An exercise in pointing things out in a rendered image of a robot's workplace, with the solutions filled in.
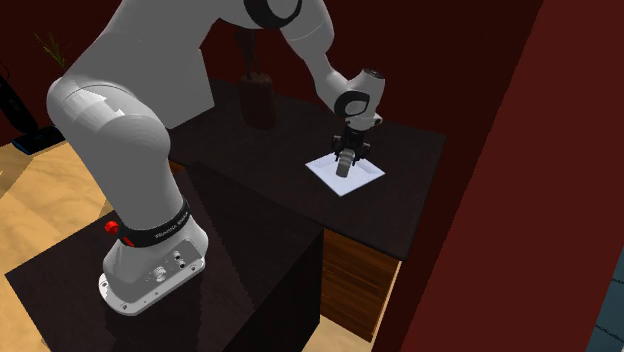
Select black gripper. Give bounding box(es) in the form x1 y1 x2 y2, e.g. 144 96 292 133
332 126 372 165

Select grey cylindrical cup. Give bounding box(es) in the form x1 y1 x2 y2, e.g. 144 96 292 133
335 148 356 178

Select white square plate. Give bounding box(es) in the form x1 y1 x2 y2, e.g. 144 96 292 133
304 151 387 198

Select dark-topped wooden chest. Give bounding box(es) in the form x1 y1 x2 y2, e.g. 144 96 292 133
167 77 448 343

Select dark vase with branches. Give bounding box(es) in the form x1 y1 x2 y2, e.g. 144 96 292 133
233 28 279 132

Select dark robot stand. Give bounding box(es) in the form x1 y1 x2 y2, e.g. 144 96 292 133
4 160 326 352

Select green leafy plant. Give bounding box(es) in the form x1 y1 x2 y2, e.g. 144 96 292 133
32 30 68 70

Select black upright vacuum cleaner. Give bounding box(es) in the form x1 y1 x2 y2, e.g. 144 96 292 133
0 62 67 157

